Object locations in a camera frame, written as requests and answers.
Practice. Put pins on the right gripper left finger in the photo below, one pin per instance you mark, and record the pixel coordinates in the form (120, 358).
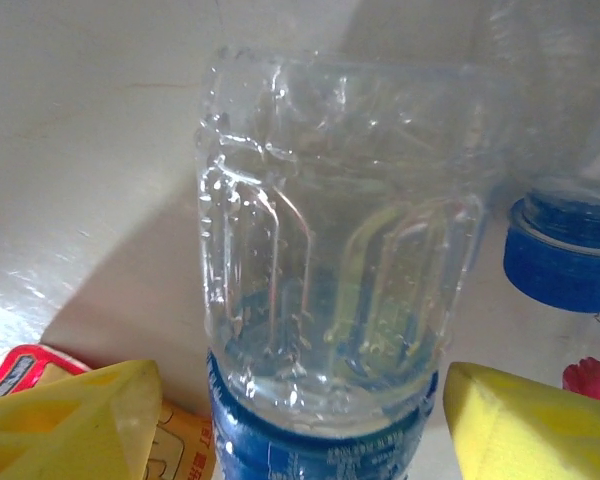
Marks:
(60, 435)

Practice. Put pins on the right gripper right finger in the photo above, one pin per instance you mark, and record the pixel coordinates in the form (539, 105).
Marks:
(540, 435)

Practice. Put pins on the red yellow label bottle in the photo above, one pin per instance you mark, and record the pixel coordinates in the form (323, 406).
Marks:
(30, 362)

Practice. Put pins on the clear bottle blue label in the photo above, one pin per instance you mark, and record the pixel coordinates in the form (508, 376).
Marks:
(555, 260)
(330, 250)

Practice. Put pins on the crumpled white red-print wrapper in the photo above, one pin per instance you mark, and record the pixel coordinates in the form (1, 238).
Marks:
(592, 377)

